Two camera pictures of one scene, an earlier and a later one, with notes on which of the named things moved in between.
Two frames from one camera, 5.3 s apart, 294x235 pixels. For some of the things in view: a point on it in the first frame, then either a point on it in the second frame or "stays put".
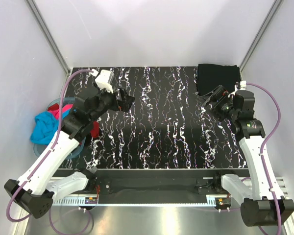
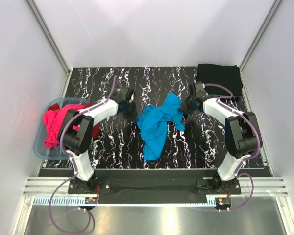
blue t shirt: x=46 y=126 to x=153 y=122
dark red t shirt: x=95 y=128 stays put
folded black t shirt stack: x=209 y=76 stays put
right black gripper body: x=215 y=98 to x=186 y=107
